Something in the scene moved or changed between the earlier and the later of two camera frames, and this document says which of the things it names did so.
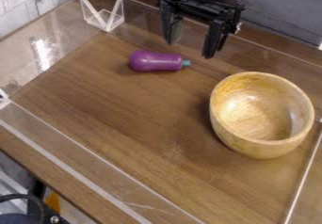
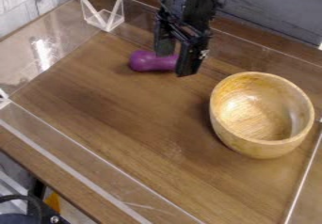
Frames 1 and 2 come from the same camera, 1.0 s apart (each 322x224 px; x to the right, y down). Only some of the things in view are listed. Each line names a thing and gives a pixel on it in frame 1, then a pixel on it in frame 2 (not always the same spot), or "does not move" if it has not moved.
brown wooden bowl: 260,114 does not move
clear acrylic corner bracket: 104,19 does not move
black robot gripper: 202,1 → 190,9
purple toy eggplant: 144,61 does not move
